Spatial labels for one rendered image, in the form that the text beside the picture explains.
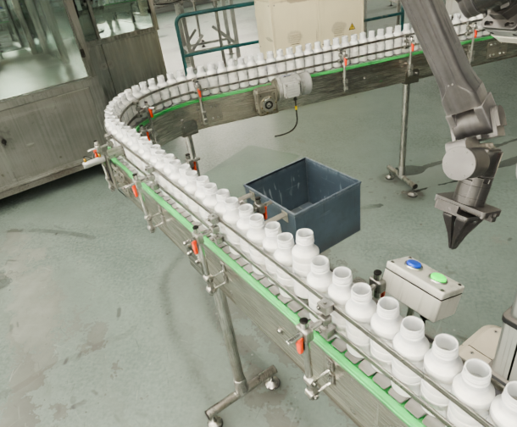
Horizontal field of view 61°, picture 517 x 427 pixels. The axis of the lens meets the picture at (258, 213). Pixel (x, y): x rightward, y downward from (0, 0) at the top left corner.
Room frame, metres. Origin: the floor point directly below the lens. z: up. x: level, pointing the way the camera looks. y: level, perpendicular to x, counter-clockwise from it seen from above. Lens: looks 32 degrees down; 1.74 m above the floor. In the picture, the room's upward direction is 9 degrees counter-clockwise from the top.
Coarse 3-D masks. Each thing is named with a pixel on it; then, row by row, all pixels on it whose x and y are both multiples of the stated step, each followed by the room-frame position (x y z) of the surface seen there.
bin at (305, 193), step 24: (288, 168) 1.59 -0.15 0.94; (312, 168) 1.60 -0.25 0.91; (264, 192) 1.53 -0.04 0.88; (288, 192) 1.58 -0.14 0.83; (312, 192) 1.61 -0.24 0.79; (336, 192) 1.32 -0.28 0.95; (288, 216) 1.25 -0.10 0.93; (312, 216) 1.26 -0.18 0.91; (336, 216) 1.32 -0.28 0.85; (336, 240) 1.31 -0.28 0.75
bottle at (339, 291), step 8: (336, 272) 0.67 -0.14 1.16; (344, 272) 0.67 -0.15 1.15; (336, 280) 0.64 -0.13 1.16; (344, 280) 0.64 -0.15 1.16; (352, 280) 0.65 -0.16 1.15; (328, 288) 0.66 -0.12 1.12; (336, 288) 0.65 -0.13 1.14; (344, 288) 0.64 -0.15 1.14; (328, 296) 0.66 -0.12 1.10; (336, 296) 0.64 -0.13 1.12; (344, 296) 0.63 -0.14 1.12; (336, 304) 0.63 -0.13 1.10; (344, 304) 0.63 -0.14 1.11; (336, 320) 0.63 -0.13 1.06; (344, 320) 0.63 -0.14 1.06; (336, 328) 0.63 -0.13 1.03; (344, 328) 0.63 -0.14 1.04; (336, 336) 0.64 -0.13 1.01
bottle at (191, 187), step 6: (186, 174) 1.21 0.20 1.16; (192, 174) 1.22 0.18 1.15; (186, 180) 1.19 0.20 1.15; (192, 180) 1.19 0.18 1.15; (186, 186) 1.19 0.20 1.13; (192, 186) 1.18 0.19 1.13; (192, 192) 1.17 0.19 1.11; (192, 204) 1.18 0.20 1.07; (192, 210) 1.18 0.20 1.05; (198, 210) 1.17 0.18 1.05; (192, 216) 1.18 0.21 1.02; (198, 216) 1.17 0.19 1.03; (198, 222) 1.18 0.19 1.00
